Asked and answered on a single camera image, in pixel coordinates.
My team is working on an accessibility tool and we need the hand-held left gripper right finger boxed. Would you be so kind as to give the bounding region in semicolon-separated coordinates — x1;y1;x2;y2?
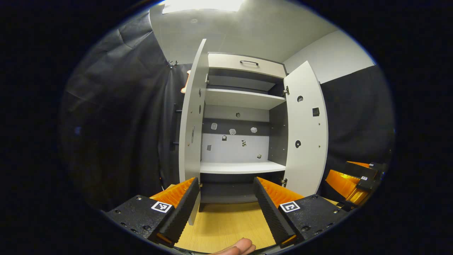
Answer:
253;176;349;248

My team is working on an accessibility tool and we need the beige cabinet drawer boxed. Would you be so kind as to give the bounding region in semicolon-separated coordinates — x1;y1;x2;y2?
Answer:
208;52;287;79

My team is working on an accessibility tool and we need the beige double-door shoe cabinet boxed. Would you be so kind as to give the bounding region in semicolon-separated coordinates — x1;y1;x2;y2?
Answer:
198;52;288;213

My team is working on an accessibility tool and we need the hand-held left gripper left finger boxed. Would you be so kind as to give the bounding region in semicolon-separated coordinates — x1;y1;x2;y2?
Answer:
103;177;201;248

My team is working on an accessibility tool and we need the shoe cabinet door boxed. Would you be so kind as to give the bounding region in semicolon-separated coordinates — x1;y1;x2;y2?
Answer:
172;38;210;226
283;60;329;198

